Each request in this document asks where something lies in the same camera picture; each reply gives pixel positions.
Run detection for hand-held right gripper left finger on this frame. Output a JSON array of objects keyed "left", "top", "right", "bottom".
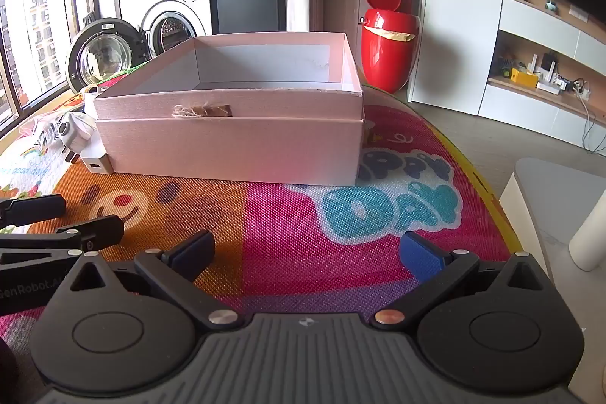
[{"left": 70, "top": 230, "right": 240, "bottom": 332}]

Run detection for white round plug adapter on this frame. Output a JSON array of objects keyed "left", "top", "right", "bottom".
[{"left": 58, "top": 112, "right": 99, "bottom": 164}]

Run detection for white tall cabinet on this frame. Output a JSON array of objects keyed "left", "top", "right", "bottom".
[{"left": 406, "top": 0, "right": 510, "bottom": 117}]

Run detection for colourful printed play mat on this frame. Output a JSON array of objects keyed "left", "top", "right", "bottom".
[{"left": 0, "top": 66, "right": 514, "bottom": 386}]

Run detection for thin dangling cables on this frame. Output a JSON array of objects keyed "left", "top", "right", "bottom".
[{"left": 570, "top": 78, "right": 606, "bottom": 155}]

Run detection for red pedal trash bin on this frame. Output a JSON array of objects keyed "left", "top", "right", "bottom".
[{"left": 358, "top": 0, "right": 421, "bottom": 94}]

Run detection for white side table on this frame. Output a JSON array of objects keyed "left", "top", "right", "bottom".
[{"left": 499, "top": 157, "right": 606, "bottom": 286}]

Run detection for clear plastic bag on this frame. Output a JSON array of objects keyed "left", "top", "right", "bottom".
[{"left": 19, "top": 114, "right": 64, "bottom": 150}]

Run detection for white power strip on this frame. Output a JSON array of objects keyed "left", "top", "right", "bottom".
[{"left": 536, "top": 75, "right": 576, "bottom": 95}]

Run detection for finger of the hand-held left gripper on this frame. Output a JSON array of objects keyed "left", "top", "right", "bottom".
[
  {"left": 0, "top": 194, "right": 67, "bottom": 228},
  {"left": 0, "top": 215, "right": 126, "bottom": 265}
]

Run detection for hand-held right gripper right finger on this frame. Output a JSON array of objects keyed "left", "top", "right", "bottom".
[{"left": 372, "top": 231, "right": 545, "bottom": 332}]

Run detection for green toy tractor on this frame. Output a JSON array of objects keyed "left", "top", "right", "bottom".
[{"left": 497, "top": 53, "right": 518, "bottom": 78}]

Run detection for pink cardboard box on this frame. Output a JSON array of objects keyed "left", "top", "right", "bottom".
[{"left": 93, "top": 32, "right": 364, "bottom": 120}]

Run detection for white wooden shelf unit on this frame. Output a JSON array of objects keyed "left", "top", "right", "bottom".
[{"left": 477, "top": 0, "right": 606, "bottom": 150}]

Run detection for yellow small box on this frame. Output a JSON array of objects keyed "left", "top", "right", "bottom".
[{"left": 510, "top": 68, "right": 540, "bottom": 89}]

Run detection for white stacked washing machine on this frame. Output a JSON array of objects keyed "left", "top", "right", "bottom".
[{"left": 65, "top": 0, "right": 217, "bottom": 97}]

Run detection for grey usb charger block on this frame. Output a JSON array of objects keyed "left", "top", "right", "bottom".
[{"left": 81, "top": 152, "right": 115, "bottom": 176}]

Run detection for brown twine tag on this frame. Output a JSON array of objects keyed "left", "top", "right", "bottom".
[{"left": 172, "top": 103, "right": 233, "bottom": 120}]

